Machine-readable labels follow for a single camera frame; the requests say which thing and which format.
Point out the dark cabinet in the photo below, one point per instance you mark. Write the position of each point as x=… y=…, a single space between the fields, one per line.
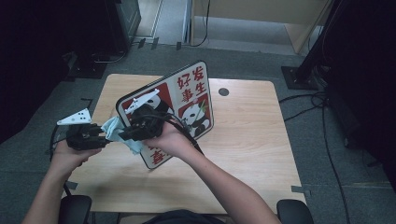
x=123 y=21

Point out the person's dark clothing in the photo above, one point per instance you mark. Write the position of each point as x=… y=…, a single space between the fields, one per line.
x=183 y=217

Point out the black chair armrest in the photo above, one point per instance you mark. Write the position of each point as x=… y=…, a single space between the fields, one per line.
x=74 y=210
x=294 y=213

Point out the panda picture board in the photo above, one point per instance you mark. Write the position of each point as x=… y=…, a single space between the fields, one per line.
x=190 y=96

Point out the light wooden cabinet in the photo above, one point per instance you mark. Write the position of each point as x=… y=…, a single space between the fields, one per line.
x=258 y=12

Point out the grey floor tape mark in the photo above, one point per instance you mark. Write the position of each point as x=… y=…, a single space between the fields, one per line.
x=71 y=185
x=300 y=189

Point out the dark stand base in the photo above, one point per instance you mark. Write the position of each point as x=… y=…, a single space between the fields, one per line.
x=87 y=68

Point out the person's right hand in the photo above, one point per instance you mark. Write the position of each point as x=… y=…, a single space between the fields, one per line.
x=169 y=141

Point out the person's left hand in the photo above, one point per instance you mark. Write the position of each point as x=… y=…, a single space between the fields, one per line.
x=71 y=157

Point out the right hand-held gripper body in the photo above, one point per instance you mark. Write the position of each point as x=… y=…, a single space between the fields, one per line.
x=146 y=121

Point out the black stand pole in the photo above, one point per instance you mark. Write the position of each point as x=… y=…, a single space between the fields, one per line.
x=320 y=40

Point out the black stand base plate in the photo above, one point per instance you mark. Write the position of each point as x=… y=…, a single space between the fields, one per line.
x=294 y=79

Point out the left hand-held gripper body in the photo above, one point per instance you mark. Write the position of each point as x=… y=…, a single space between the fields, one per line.
x=81 y=135

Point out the light blue cloth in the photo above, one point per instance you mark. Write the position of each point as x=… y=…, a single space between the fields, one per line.
x=113 y=129

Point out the black floor tape mark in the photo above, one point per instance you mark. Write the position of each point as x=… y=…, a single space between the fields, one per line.
x=87 y=104

